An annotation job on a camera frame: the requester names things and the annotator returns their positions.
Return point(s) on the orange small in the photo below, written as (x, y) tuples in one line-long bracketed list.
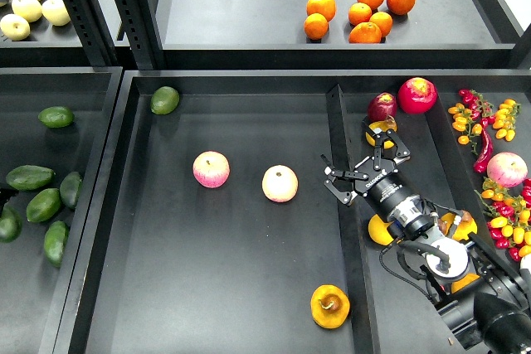
[(384, 21), (359, 12)]

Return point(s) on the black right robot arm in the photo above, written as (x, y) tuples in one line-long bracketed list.
[(478, 296)]

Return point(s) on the black metal tray divider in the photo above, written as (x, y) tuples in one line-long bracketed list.
[(362, 313)]

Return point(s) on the orange front bottom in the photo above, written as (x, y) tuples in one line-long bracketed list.
[(365, 32)]

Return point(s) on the black tray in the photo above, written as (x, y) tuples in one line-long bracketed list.
[(175, 267), (33, 292)]

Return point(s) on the orange right small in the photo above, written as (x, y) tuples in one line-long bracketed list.
[(384, 21)]

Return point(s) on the green avocado left middle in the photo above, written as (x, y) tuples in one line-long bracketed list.
[(44, 205)]

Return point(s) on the green avocado left bottom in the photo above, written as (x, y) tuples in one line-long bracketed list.
[(55, 241)]

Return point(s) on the black centre tray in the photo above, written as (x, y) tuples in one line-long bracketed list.
[(175, 267)]

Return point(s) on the bright red apple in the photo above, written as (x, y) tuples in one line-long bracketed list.
[(417, 95)]

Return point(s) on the dark red apple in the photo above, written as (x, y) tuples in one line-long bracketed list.
[(381, 107)]

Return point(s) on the black left tray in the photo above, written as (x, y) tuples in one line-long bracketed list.
[(33, 292)]

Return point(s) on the black shelf upright post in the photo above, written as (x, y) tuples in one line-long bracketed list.
[(138, 19)]

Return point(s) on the yellow pear with brown stem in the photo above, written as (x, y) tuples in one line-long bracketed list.
[(466, 226)]

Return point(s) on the pink apple right tray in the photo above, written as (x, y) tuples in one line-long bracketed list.
[(507, 169)]

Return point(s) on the green avocado left tray top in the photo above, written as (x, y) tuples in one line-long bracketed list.
[(55, 117)]

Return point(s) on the cherry tomato bunch top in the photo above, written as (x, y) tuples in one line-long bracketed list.
[(474, 115)]

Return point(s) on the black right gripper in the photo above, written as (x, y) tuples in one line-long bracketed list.
[(378, 181)]

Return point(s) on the pale yellow pear front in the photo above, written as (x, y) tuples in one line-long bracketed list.
[(15, 27)]

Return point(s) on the orange centre small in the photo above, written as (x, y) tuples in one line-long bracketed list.
[(359, 12)]

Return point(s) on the pale pink apple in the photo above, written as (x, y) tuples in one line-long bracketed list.
[(279, 183)]

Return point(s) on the cherry tomato bunch bottom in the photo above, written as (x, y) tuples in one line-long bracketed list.
[(507, 215)]

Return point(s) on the cherry tomato bunch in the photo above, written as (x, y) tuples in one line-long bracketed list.
[(507, 215), (474, 115)]

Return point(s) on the green avocado tray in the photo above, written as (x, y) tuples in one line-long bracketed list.
[(55, 117), (164, 100)]

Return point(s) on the red chili pepper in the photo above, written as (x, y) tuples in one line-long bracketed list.
[(485, 154)]

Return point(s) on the black upper shelf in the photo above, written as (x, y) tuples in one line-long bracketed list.
[(269, 34)]

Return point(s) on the pink red apple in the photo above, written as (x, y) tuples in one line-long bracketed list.
[(211, 169)]

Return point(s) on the dark green avocado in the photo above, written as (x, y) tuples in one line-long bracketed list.
[(11, 224), (29, 177), (70, 188)]

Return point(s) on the yellow pear lower right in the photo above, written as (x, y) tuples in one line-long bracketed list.
[(463, 282)]

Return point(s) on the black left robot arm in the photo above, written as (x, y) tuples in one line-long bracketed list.
[(6, 194)]

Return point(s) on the orange far left top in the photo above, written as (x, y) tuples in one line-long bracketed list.
[(327, 8)]

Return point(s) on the orange far left bottom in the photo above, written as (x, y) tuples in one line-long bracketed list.
[(316, 26)]

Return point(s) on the yellow pear under gripper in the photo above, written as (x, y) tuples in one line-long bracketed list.
[(380, 127)]

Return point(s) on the dark green avocado upright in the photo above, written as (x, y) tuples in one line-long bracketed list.
[(70, 188)]

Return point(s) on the pale yellow pear right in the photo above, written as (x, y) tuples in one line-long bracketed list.
[(55, 12)]

